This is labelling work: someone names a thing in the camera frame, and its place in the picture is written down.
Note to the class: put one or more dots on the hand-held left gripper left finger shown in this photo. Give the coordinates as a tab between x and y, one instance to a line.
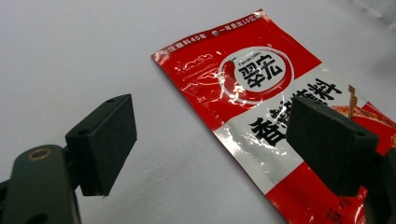
102	146

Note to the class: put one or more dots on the red and white seasoning packet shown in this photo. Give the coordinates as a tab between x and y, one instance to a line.
249	93

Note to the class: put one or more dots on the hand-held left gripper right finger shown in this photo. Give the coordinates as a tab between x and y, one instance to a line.
327	149

